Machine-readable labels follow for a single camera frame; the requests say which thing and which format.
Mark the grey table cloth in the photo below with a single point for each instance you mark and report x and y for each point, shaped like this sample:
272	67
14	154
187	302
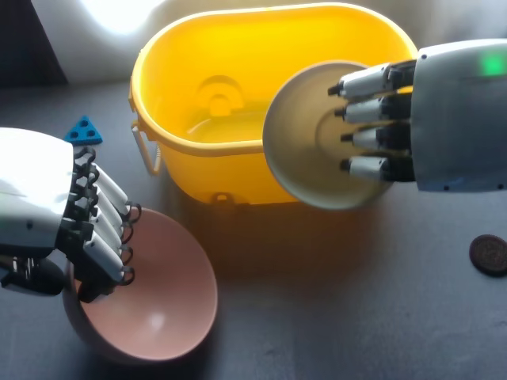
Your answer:
317	316

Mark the large yellow plastic tub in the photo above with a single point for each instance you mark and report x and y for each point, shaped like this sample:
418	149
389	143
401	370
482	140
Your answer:
206	174

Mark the small white bowl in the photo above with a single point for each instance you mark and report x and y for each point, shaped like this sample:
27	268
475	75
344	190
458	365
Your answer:
301	158

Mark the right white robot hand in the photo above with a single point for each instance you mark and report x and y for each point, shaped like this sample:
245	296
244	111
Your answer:
455	126

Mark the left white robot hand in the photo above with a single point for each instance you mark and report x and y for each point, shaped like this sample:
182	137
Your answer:
31	190

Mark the large pink bowl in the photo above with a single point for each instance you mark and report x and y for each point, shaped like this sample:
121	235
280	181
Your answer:
158	297

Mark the white rounded shell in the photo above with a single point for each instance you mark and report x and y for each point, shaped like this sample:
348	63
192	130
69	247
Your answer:
99	59

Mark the dark chocolate sandwich cookie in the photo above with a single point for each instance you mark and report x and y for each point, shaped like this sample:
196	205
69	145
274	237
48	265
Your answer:
489	255

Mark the blue triangle block with holes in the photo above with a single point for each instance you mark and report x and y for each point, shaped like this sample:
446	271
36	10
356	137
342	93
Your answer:
84	132

